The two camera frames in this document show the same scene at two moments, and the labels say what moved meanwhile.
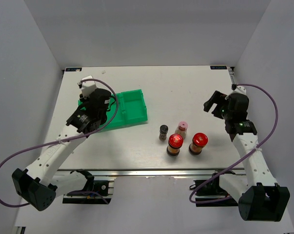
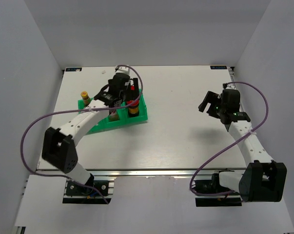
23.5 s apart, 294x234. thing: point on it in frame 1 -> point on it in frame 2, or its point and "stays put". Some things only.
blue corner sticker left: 72,69 stays put
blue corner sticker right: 218,67 stays put
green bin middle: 124,116 stays put
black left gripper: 86,100 -> 132,93
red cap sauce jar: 175,141 -> 133,109
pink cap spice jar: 182,128 -> 113,116
